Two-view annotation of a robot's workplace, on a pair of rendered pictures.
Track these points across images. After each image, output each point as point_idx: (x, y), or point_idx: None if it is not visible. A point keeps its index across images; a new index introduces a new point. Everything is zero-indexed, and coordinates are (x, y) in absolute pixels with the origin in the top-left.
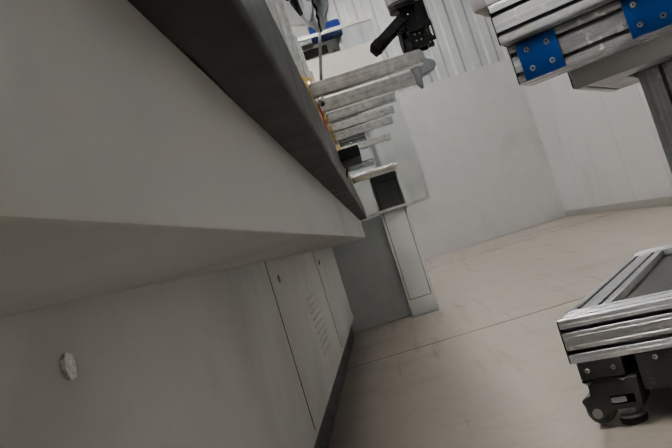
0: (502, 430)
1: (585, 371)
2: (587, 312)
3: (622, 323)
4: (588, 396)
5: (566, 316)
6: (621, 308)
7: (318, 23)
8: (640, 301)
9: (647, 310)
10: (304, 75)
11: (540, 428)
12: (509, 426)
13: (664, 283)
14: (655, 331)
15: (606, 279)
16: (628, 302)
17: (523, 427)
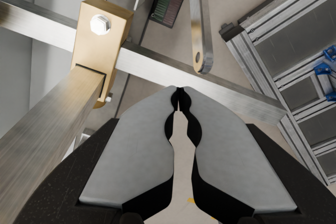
0: None
1: (222, 40)
2: (238, 48)
3: (237, 62)
4: (221, 34)
5: (234, 40)
6: (240, 65)
7: (180, 106)
8: (249, 66)
9: (243, 71)
10: (103, 101)
11: None
12: None
13: (307, 28)
14: (241, 68)
15: None
16: (249, 60)
17: None
